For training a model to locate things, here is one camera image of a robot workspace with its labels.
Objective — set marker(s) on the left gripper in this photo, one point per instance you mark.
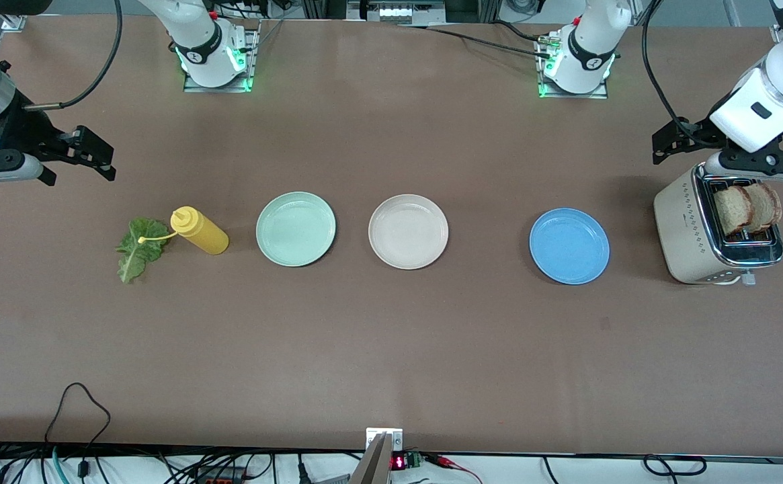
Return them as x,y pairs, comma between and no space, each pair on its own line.
699,132

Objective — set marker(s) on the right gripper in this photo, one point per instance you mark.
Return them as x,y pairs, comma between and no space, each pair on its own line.
23,128

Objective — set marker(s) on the bread slice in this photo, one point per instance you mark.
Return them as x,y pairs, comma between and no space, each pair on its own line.
730,210
767,205

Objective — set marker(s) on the green lettuce leaf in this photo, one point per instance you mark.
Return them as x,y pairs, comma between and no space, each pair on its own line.
136,259

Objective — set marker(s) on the yellow mustard squeeze bottle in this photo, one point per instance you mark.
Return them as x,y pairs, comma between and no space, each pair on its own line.
206,235

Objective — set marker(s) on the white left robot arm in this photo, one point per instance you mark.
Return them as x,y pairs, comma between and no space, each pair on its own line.
589,47

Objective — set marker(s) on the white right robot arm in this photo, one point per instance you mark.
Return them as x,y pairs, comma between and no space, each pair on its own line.
199,40

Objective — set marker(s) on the blue plate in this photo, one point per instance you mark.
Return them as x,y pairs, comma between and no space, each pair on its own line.
569,245

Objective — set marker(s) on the mint green plate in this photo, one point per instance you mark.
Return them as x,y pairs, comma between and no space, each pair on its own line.
296,228

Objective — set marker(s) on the beige plate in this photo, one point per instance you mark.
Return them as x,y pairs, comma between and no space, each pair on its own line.
408,232

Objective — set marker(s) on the beige chrome toaster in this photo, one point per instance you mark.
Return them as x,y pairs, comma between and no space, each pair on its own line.
683,228

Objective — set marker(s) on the aluminium corner extrusion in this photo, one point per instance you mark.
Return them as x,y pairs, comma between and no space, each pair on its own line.
13,23
777,33

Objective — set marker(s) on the red clip leads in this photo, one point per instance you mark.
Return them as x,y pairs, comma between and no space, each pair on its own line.
441,460

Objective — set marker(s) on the red digit display board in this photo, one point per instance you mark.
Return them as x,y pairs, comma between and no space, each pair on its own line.
399,462

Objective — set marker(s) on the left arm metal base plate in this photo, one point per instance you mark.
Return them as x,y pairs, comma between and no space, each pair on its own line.
572,95

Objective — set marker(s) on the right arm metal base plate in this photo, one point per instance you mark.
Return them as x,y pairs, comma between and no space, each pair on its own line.
216,89

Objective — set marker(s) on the aluminium frame with lights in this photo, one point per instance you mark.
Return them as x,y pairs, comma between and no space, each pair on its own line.
394,12

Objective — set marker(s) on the silver camera mount bracket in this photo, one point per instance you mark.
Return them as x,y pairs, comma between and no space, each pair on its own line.
394,438

